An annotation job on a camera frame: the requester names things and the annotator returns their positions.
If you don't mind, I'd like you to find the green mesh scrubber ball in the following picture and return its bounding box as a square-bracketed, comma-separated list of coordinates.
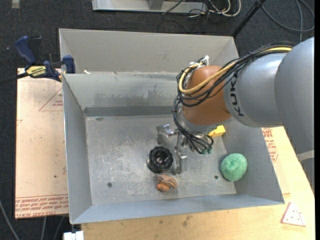
[219, 152, 249, 183]

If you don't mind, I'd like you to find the pink triangular sanding pad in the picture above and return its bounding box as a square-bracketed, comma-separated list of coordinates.
[280, 201, 307, 228]

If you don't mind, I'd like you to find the orange striped toy animal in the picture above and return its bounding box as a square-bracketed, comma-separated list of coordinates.
[156, 174, 179, 192]

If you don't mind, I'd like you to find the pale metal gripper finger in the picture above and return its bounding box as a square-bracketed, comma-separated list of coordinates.
[156, 123, 180, 145]
[174, 145, 189, 175]

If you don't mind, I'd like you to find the brown cardboard board red print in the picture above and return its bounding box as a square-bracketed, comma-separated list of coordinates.
[14, 67, 70, 220]

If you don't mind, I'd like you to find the grey metal bin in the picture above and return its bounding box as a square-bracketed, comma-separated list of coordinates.
[59, 28, 286, 225]

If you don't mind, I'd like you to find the black ribbed round knob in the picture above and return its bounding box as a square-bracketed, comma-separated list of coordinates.
[146, 146, 174, 174]

